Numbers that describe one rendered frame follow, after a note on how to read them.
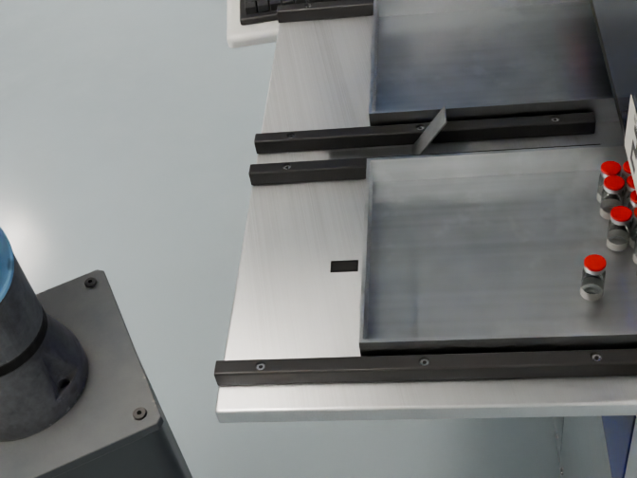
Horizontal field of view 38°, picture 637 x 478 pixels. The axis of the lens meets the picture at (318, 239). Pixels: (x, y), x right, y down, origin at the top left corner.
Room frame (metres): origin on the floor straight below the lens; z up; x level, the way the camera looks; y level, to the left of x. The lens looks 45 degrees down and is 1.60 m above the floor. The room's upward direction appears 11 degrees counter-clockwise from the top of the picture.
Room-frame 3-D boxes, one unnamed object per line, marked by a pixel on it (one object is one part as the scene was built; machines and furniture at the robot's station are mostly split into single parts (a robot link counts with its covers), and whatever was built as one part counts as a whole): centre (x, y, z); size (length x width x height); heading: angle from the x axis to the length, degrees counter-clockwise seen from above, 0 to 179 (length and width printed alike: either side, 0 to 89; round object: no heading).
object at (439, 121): (0.83, -0.10, 0.91); 0.14 x 0.03 x 0.06; 79
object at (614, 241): (0.63, -0.30, 0.91); 0.02 x 0.02 x 0.05
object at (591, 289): (0.57, -0.25, 0.90); 0.02 x 0.02 x 0.04
